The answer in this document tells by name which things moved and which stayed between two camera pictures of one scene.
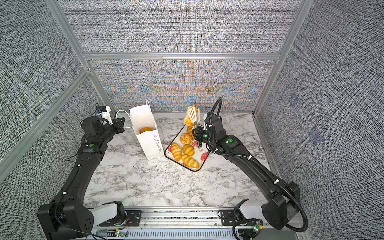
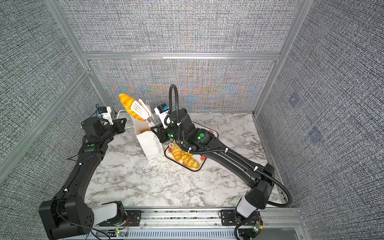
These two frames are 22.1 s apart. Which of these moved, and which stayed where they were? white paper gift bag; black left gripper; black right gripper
Moved: black right gripper
Stayed: black left gripper; white paper gift bag
